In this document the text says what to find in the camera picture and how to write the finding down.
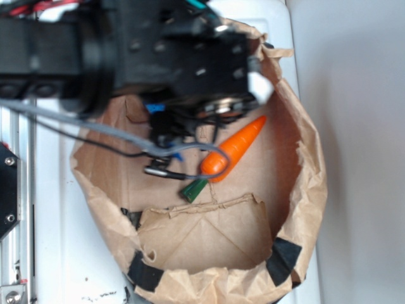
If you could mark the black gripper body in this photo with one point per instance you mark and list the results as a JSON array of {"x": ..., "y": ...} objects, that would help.
[{"x": 181, "y": 54}]

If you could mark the blue sponge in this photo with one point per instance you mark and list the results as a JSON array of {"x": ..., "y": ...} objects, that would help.
[{"x": 154, "y": 108}]

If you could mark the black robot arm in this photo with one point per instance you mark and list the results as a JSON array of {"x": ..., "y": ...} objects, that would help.
[{"x": 72, "y": 59}]

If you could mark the orange toy carrot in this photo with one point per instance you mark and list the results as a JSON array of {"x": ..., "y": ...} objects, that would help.
[{"x": 235, "y": 148}]

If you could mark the brown paper bag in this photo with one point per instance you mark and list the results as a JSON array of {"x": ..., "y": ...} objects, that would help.
[{"x": 246, "y": 239}]

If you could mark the white plastic bin lid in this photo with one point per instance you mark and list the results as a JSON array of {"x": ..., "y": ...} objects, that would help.
[{"x": 72, "y": 262}]

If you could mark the black mounting bracket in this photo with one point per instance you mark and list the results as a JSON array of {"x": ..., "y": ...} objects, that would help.
[{"x": 10, "y": 190}]

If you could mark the aluminium frame rail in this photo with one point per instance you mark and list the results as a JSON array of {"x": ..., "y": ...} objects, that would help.
[{"x": 17, "y": 249}]

